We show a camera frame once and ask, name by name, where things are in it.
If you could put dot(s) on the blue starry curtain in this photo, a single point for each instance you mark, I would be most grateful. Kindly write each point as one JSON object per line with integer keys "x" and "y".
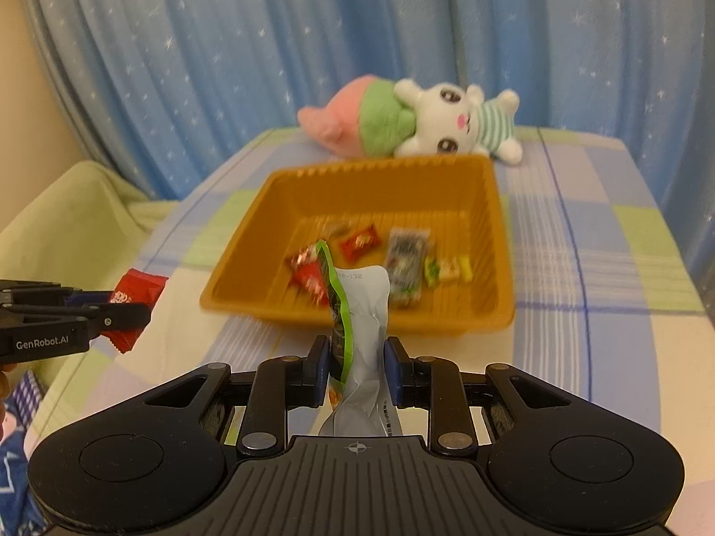
{"x": 223, "y": 67}

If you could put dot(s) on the clear grey snack packet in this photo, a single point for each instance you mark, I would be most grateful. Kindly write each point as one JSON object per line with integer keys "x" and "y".
{"x": 408, "y": 254}

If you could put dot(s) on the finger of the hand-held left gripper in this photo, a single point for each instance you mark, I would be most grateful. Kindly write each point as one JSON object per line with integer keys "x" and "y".
{"x": 84, "y": 298}
{"x": 123, "y": 317}

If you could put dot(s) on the yellow candy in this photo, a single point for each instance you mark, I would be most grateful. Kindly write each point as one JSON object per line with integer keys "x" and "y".
{"x": 447, "y": 271}

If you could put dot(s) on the small red snack packet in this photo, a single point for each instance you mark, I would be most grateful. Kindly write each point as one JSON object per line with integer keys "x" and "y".
{"x": 313, "y": 287}

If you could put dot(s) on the large red snack packet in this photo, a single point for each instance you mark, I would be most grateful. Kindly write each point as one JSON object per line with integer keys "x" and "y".
{"x": 137, "y": 290}

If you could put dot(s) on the orange plastic tray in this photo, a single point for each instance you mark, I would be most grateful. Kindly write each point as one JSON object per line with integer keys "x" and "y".
{"x": 251, "y": 245}

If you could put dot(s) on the white rabbit plush toy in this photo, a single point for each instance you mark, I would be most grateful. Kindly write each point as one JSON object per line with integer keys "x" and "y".
{"x": 441, "y": 117}

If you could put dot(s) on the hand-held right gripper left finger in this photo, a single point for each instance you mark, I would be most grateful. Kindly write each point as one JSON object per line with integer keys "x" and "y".
{"x": 321, "y": 371}

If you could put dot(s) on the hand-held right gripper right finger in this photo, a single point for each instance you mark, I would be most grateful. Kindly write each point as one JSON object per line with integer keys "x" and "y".
{"x": 391, "y": 371}

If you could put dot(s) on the checked pastel tablecloth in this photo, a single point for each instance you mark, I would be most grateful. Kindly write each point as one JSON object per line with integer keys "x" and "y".
{"x": 586, "y": 290}

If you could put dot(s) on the blue patterned cloth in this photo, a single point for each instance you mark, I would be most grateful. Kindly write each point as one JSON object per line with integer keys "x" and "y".
{"x": 22, "y": 458}

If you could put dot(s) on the green and silver snack packet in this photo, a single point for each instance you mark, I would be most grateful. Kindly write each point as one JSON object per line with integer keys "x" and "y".
{"x": 363, "y": 318}

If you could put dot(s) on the cream cloth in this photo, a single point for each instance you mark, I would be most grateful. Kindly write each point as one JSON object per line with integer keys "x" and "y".
{"x": 67, "y": 218}

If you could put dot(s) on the green candy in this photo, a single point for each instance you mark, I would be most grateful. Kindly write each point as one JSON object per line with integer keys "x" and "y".
{"x": 408, "y": 294}

